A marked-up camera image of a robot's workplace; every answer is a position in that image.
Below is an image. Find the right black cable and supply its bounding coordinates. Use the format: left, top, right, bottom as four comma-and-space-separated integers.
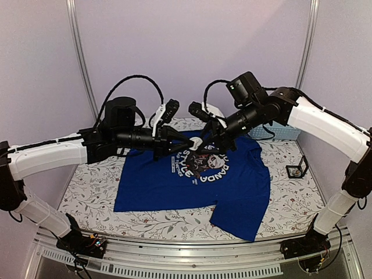
202, 80, 233, 111

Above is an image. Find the light blue plastic basket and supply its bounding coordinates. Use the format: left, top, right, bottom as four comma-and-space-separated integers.
248, 123, 301, 140

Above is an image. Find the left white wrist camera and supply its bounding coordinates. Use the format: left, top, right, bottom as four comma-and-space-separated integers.
152, 99, 180, 137

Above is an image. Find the blue printed t-shirt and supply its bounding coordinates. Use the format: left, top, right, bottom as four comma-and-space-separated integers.
114, 136, 270, 241

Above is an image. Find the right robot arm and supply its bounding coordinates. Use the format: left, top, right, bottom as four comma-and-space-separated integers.
198, 71, 371, 253

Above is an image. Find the black cable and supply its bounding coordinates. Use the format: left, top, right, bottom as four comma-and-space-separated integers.
202, 80, 233, 111
95, 74, 165, 126

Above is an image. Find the aluminium frame post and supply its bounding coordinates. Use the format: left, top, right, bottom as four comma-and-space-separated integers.
295, 0, 320, 89
66, 0, 98, 119

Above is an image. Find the left black cable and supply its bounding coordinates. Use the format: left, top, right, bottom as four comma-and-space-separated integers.
95, 74, 165, 126

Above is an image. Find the black brooch box silver brooch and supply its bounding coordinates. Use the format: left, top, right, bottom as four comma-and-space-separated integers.
285, 155, 309, 179

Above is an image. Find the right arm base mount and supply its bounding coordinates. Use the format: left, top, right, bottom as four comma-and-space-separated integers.
280, 230, 331, 273

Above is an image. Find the floral patterned tablecloth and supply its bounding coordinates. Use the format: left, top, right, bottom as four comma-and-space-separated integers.
59, 139, 324, 242

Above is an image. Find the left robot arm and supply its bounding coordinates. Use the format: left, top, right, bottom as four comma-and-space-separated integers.
1, 97, 194, 252

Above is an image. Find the round yellow blue brooch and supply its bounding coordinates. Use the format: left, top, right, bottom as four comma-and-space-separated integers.
189, 137, 203, 151

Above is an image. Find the right aluminium frame post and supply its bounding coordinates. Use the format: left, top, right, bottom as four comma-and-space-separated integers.
295, 0, 320, 89

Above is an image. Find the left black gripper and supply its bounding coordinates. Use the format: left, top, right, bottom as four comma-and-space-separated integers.
115, 125, 194, 162

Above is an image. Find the left aluminium frame post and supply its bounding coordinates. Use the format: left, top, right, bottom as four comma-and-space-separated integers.
66, 0, 98, 119

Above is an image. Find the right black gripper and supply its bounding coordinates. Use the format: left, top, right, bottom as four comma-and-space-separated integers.
195, 101, 263, 156

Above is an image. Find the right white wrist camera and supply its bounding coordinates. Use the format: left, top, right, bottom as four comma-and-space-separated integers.
188, 102, 227, 128

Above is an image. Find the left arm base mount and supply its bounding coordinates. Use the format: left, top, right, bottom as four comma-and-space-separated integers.
56, 213, 108, 259

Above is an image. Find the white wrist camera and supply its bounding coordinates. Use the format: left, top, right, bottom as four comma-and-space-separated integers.
188, 102, 227, 128
152, 99, 180, 137

